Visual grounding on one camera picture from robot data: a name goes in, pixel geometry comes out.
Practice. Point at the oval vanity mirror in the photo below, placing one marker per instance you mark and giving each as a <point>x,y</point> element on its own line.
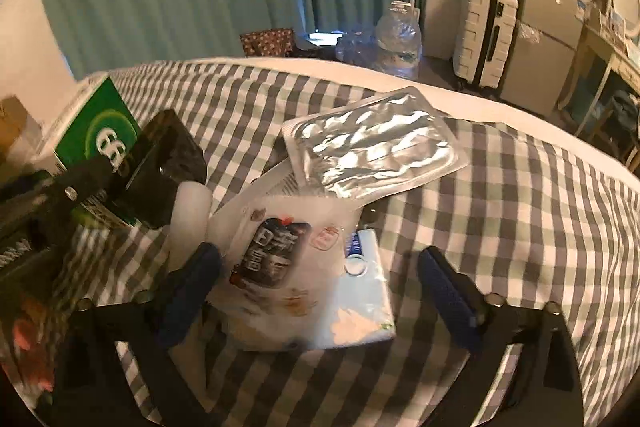
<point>627,2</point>

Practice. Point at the patterned brown box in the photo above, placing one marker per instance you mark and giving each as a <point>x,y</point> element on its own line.
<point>265,43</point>

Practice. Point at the black glossy packet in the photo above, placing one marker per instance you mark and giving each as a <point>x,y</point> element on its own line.
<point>170,157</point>

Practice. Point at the small clear water bottle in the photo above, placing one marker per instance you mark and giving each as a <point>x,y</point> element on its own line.
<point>355,49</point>

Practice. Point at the green white medicine box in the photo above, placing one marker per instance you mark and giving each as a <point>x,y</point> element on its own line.
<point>100,122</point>

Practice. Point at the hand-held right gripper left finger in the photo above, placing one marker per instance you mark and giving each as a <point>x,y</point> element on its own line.
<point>192,292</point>

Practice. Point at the white sachet with dark print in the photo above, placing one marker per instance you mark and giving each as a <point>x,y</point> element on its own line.
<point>270,257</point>

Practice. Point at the silver foil packet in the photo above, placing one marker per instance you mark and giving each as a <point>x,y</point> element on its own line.
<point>375,147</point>

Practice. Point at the grey mini fridge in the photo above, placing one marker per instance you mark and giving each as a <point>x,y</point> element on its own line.
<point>545,42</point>

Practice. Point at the brown cardboard box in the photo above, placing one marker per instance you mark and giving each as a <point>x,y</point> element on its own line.
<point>12,122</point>

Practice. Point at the blue tissue pack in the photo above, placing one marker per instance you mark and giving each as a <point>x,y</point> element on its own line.
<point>365,297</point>

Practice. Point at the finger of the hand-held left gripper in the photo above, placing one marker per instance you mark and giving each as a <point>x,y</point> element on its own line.
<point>30,252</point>
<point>65,194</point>

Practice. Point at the large clear water bottle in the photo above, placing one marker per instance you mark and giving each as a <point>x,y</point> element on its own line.
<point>397,42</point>

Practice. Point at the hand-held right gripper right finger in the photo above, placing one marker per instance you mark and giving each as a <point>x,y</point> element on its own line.
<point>447,302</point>

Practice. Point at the white vanity desk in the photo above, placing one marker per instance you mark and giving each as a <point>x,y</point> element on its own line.
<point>600,72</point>

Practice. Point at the white cylinder tube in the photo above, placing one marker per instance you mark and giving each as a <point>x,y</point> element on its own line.
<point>190,217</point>

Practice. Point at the white hard-shell suitcase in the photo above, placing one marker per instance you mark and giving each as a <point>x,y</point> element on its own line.
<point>482,32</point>

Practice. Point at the red printed packet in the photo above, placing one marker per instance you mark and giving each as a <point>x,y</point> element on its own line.
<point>30,342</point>

